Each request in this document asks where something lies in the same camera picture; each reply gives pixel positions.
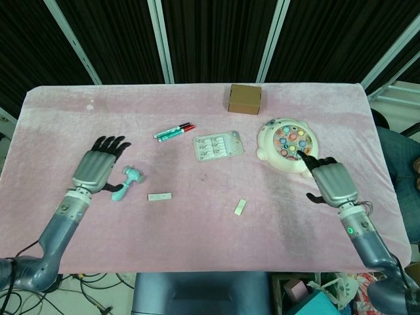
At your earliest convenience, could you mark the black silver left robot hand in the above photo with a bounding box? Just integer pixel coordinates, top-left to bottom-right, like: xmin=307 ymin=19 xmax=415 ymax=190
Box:
xmin=71 ymin=135 xmax=132 ymax=195

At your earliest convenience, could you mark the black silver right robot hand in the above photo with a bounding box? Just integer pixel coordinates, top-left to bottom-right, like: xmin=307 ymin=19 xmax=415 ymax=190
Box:
xmin=297 ymin=151 xmax=359 ymax=209

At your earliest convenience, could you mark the teal toy hammer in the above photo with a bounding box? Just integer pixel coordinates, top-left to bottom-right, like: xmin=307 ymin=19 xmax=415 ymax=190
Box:
xmin=110 ymin=166 xmax=145 ymax=202

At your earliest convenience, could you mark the person in blue jeans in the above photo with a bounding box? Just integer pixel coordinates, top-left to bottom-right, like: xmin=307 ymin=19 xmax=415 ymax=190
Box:
xmin=376 ymin=126 xmax=420 ymax=245

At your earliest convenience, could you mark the white fishing game toy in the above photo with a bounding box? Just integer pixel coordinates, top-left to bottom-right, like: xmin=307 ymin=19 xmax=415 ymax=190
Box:
xmin=255 ymin=117 xmax=320 ymax=179

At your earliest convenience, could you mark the green marker with black cap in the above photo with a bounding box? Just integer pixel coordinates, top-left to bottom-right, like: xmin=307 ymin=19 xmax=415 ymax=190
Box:
xmin=153 ymin=122 xmax=192 ymax=140

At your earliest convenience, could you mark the green marker with red cap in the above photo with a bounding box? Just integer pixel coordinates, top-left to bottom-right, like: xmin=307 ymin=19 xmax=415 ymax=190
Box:
xmin=157 ymin=124 xmax=197 ymax=144

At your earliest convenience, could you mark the white metal rack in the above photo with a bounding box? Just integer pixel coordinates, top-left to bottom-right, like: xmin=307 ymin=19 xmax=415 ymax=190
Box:
xmin=366 ymin=80 xmax=420 ymax=106

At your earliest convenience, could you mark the white plastic bag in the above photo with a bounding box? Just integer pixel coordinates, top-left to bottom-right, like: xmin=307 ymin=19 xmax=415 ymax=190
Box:
xmin=308 ymin=273 xmax=362 ymax=311

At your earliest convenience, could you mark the small pink box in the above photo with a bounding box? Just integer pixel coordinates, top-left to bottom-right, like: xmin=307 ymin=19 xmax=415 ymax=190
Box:
xmin=283 ymin=278 xmax=310 ymax=300

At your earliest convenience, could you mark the teal box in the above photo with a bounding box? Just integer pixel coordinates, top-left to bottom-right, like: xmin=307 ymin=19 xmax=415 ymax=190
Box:
xmin=296 ymin=290 xmax=341 ymax=315

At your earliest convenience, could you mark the clear blister pack with card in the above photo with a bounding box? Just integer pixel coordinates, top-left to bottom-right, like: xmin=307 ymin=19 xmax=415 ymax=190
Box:
xmin=192 ymin=131 xmax=245 ymax=163

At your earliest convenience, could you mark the small brown cardboard box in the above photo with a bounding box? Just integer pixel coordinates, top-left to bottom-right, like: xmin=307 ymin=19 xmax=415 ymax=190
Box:
xmin=224 ymin=83 xmax=263 ymax=116

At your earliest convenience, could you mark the pink plush table cloth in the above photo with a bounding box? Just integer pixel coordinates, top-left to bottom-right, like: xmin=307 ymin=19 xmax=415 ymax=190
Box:
xmin=0 ymin=83 xmax=413 ymax=275

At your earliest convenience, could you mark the black curtain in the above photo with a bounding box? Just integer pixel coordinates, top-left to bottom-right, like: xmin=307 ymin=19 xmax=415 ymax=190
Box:
xmin=0 ymin=0 xmax=420 ymax=112

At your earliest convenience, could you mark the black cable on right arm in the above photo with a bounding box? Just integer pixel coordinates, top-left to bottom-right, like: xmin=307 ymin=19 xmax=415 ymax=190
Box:
xmin=388 ymin=251 xmax=416 ymax=298

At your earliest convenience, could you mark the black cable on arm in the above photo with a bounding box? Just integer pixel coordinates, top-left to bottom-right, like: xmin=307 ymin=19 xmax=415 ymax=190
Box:
xmin=5 ymin=240 xmax=45 ymax=315
xmin=388 ymin=251 xmax=416 ymax=298

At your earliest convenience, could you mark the white frame post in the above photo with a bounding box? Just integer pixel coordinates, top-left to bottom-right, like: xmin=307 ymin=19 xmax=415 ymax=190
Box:
xmin=42 ymin=0 xmax=103 ymax=86
xmin=255 ymin=0 xmax=291 ymax=83
xmin=146 ymin=0 xmax=175 ymax=83
xmin=357 ymin=16 xmax=420 ymax=91

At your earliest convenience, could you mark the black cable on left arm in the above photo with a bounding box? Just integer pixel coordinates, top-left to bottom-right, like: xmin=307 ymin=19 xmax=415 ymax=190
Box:
xmin=5 ymin=240 xmax=45 ymax=315

